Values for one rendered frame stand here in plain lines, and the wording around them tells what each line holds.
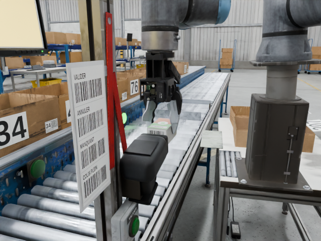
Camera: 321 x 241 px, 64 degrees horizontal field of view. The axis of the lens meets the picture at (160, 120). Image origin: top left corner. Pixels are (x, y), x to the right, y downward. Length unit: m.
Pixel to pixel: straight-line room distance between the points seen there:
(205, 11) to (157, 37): 0.13
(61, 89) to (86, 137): 1.41
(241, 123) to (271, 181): 0.66
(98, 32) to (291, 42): 0.74
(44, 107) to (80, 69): 0.88
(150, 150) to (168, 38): 0.28
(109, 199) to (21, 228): 0.49
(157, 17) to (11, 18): 0.32
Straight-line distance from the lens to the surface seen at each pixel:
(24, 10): 0.45
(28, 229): 0.91
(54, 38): 8.58
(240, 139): 1.44
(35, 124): 1.18
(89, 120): 0.36
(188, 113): 1.93
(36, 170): 1.11
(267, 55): 1.01
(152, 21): 0.62
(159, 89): 0.61
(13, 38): 0.40
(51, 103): 1.24
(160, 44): 0.61
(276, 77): 1.04
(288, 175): 1.12
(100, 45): 0.40
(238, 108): 1.99
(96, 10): 0.40
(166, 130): 0.65
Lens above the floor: 1.26
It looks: 16 degrees down
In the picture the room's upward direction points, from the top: straight up
